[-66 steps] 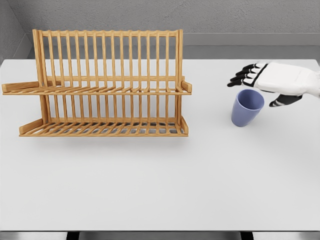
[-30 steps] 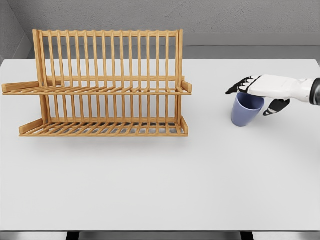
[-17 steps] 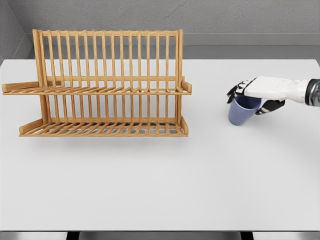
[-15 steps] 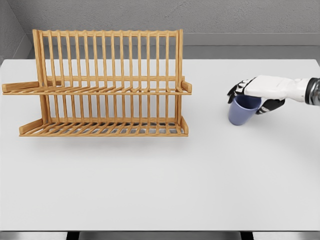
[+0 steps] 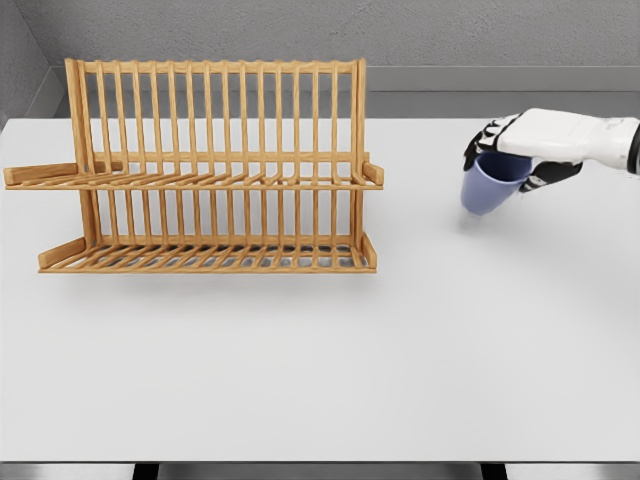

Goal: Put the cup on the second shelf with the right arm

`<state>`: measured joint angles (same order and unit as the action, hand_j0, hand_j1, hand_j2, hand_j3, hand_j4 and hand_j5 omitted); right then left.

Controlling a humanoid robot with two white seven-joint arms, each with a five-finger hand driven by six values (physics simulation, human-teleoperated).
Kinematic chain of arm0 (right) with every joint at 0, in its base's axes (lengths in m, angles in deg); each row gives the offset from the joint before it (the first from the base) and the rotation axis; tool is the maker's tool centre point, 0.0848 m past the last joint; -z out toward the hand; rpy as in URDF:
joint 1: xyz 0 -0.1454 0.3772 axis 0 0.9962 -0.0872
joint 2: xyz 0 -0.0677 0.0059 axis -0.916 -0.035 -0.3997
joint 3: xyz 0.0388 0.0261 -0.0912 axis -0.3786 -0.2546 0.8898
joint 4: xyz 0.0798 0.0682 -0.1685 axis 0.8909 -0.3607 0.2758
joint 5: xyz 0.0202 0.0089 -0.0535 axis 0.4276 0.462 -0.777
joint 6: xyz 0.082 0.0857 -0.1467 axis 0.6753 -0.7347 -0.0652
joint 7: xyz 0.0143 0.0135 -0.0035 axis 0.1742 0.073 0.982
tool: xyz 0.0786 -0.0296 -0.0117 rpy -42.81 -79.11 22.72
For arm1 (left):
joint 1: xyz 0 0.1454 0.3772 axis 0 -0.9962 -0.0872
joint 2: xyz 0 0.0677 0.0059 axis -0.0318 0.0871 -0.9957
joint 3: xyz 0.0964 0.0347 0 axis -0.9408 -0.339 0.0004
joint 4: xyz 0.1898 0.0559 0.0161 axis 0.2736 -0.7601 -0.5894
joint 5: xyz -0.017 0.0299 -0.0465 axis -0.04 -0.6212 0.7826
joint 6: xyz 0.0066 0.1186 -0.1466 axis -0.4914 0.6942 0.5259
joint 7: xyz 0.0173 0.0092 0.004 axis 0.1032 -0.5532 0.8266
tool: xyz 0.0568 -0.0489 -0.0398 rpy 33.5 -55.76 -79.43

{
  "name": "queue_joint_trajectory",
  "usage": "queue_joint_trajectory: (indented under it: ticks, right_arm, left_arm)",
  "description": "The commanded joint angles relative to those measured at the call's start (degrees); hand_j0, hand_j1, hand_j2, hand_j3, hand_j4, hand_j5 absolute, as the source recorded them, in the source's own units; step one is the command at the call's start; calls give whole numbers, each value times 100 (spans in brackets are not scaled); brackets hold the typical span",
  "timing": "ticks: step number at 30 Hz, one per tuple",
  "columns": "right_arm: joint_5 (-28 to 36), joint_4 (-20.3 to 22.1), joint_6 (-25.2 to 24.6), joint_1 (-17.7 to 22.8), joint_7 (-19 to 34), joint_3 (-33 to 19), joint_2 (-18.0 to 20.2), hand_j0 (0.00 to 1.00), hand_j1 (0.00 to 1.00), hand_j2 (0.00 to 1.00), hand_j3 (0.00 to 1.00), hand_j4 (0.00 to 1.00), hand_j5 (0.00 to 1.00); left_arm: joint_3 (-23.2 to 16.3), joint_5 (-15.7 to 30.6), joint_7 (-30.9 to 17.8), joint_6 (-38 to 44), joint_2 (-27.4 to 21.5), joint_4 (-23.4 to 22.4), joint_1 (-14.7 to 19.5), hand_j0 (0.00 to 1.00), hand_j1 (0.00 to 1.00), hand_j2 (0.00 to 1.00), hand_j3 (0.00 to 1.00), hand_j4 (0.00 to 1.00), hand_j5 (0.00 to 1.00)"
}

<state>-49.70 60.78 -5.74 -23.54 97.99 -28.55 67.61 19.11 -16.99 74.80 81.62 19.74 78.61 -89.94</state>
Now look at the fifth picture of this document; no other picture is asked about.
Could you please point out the blue cup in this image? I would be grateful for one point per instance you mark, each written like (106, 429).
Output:
(486, 186)

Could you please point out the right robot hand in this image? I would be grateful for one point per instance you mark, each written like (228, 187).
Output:
(540, 134)

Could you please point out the wooden two-tier dish rack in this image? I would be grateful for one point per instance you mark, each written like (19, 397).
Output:
(210, 170)

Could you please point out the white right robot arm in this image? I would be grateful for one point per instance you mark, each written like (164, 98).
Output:
(619, 142)

